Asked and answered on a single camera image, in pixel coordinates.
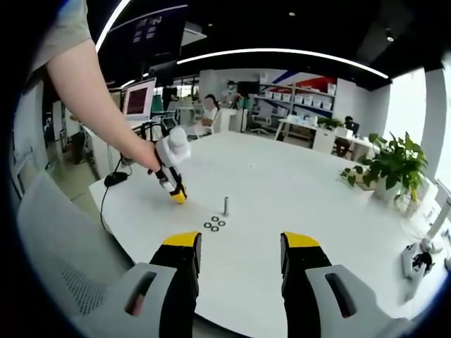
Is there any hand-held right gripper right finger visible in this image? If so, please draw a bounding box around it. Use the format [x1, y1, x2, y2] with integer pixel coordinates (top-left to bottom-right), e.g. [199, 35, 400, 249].
[280, 231, 414, 338]

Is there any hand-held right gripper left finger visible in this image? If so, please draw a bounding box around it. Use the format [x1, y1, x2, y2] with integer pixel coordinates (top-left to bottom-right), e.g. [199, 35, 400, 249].
[75, 231, 203, 338]

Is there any person's left hand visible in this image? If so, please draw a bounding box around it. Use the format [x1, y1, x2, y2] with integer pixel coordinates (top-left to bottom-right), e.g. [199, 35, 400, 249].
[130, 140, 163, 176]

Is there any black computer mouse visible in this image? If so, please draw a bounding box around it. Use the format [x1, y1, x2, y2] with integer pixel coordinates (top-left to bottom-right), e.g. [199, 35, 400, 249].
[104, 171, 128, 188]

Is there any large white-framed display screen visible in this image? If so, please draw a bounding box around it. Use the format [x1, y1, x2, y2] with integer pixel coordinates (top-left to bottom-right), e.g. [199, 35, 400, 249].
[122, 77, 157, 120]

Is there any white handheld controller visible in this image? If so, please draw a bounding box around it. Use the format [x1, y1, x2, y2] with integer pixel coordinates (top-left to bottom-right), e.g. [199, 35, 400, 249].
[401, 242, 435, 302]

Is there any dark ceiling-hung display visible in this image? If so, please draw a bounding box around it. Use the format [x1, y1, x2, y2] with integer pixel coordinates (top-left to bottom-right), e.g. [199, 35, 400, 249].
[107, 3, 190, 57]

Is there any grey mesh office chair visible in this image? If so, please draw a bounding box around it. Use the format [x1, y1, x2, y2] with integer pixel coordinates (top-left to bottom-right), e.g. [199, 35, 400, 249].
[16, 171, 137, 320]

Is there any shelf rack with white bins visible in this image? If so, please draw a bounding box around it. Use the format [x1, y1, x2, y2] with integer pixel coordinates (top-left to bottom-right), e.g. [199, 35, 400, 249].
[260, 72, 338, 119]

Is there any curved ceiling light strip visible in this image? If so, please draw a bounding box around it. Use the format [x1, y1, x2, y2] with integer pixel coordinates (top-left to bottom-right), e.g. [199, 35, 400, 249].
[175, 48, 390, 79]

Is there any straight ceiling light strip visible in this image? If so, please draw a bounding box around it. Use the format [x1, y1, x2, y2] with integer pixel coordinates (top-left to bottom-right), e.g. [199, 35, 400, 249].
[94, 0, 132, 54]

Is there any white background desk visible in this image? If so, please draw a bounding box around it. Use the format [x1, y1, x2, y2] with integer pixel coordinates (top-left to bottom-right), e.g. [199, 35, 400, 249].
[274, 115, 374, 159]

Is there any white desk stand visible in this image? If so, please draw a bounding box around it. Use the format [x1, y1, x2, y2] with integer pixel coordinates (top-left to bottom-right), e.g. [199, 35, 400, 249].
[421, 178, 451, 254]

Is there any potted green plant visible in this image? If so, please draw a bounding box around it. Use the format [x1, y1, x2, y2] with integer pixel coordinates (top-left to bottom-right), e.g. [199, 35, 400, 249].
[339, 131, 430, 205]

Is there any person's grey shirt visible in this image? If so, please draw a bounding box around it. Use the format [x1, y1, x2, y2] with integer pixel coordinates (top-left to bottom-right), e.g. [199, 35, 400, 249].
[30, 0, 97, 77]

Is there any black mouse cable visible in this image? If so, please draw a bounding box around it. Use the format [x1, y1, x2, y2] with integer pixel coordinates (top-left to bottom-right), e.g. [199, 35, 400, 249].
[99, 184, 114, 233]

